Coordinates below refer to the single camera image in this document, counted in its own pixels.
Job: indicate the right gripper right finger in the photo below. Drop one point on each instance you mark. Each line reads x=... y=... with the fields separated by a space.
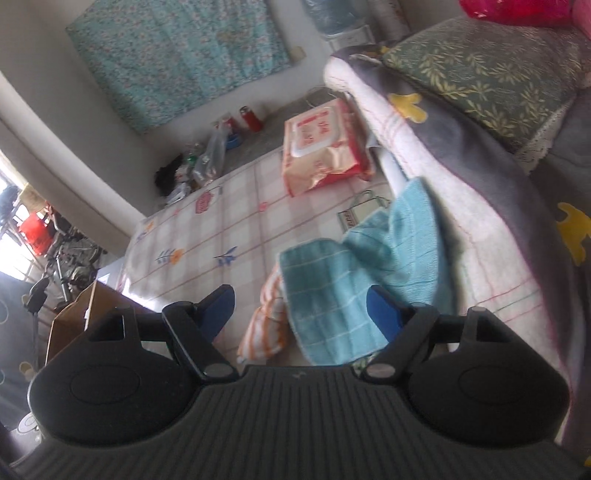
x=406 y=327

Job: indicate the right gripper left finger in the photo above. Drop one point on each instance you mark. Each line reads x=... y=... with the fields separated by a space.
x=193 y=328

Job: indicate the teal checked towel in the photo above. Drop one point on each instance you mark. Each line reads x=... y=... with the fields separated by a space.
x=325 y=282

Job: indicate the orange striped cloth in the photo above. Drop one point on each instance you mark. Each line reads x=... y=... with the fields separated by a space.
x=268 y=330

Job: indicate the plaid floral bed sheet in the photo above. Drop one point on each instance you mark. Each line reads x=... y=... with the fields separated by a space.
x=232 y=231

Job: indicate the brown cardboard box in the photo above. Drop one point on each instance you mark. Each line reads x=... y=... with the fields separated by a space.
x=90 y=306

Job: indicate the folded wheelchair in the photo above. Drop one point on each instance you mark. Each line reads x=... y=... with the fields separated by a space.
x=70 y=264

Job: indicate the grey white blanket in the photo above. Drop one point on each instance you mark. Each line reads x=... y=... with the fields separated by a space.
x=519 y=244

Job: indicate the black cloth pile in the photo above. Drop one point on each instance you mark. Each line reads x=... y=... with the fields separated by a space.
x=164 y=177

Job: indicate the clear plastic bag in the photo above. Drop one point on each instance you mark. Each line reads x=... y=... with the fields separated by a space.
x=209 y=164

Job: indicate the blue patterned curtain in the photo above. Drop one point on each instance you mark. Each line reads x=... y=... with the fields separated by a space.
x=20 y=353

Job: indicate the red plastic bag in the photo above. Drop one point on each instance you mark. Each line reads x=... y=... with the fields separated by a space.
x=39 y=231

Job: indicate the red wet wipes pack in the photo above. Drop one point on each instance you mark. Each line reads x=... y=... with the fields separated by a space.
x=322 y=146

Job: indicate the red thermos bottle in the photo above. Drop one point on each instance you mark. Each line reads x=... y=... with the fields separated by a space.
x=251 y=120

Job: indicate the teal floral hanging cloth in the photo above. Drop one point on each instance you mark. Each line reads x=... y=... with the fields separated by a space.
x=157 y=60

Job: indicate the green leaf pattern pillow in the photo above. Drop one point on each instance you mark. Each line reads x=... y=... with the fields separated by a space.
x=517 y=82

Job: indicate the water dispenser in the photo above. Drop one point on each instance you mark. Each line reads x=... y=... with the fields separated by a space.
x=340 y=23

